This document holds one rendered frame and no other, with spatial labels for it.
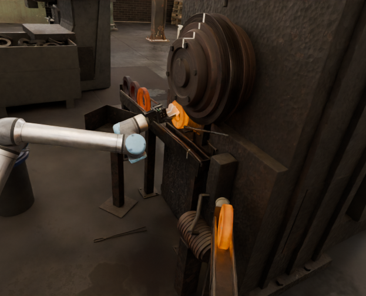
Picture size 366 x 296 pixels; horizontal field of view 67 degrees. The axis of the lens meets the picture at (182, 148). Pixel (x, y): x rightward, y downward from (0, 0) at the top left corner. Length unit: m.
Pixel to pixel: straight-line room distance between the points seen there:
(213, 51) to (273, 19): 0.24
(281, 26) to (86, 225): 1.63
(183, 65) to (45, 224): 1.42
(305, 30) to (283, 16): 0.11
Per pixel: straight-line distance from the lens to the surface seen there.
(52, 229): 2.06
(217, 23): 1.15
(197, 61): 1.11
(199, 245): 1.23
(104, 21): 4.10
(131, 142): 1.24
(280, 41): 1.12
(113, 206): 2.13
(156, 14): 8.25
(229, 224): 0.98
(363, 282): 2.15
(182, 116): 1.48
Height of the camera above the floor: 1.45
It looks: 31 degrees down
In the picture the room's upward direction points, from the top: 6 degrees clockwise
